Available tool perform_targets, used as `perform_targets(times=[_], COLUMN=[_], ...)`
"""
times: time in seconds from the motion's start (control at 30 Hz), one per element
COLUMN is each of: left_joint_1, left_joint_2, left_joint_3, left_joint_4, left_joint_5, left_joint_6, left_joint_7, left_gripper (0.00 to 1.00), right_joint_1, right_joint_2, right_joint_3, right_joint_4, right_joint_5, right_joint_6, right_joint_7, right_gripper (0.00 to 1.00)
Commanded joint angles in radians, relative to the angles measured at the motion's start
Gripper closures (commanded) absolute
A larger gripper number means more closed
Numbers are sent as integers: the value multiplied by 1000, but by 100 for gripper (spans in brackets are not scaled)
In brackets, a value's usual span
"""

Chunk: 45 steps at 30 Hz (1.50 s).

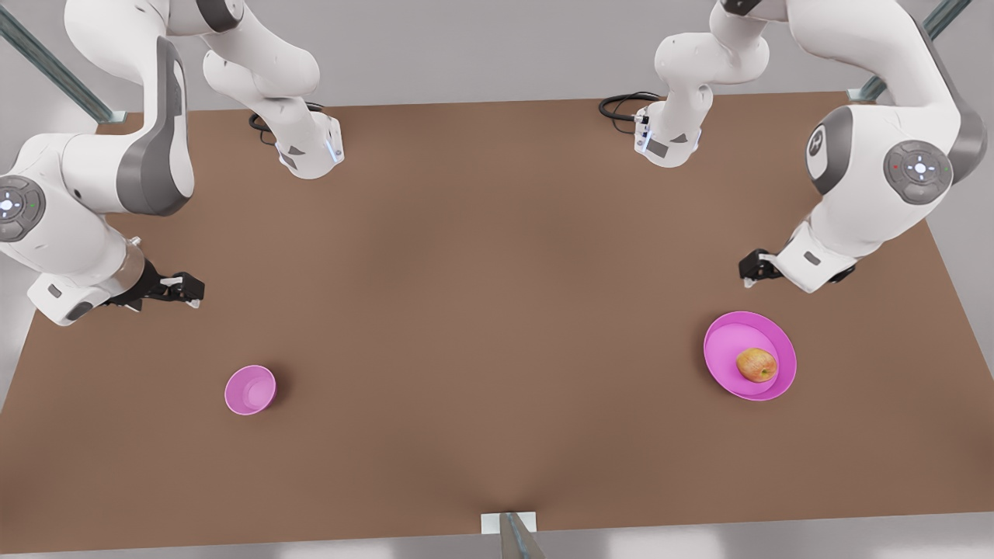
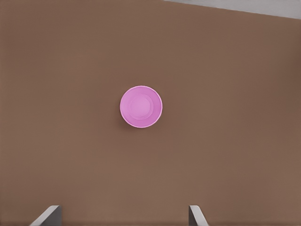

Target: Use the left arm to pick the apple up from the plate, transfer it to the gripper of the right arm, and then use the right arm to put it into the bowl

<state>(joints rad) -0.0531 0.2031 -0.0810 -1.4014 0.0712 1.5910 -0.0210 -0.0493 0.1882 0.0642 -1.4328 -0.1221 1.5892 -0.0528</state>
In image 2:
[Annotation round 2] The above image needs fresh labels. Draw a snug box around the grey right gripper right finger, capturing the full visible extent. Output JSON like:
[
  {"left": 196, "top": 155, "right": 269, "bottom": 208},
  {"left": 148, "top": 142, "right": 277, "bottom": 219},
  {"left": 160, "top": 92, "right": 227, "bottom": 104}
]
[{"left": 189, "top": 205, "right": 209, "bottom": 226}]

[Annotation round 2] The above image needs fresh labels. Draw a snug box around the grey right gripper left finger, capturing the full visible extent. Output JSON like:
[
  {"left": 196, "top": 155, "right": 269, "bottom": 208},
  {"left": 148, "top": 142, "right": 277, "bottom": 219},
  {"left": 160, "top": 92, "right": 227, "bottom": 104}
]
[{"left": 29, "top": 205, "right": 62, "bottom": 226}]

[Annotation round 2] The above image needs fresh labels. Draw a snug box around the pink round bowl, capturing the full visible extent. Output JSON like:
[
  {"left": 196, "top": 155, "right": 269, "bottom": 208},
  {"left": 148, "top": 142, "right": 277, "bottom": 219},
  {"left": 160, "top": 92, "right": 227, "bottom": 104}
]
[{"left": 119, "top": 85, "right": 163, "bottom": 129}]

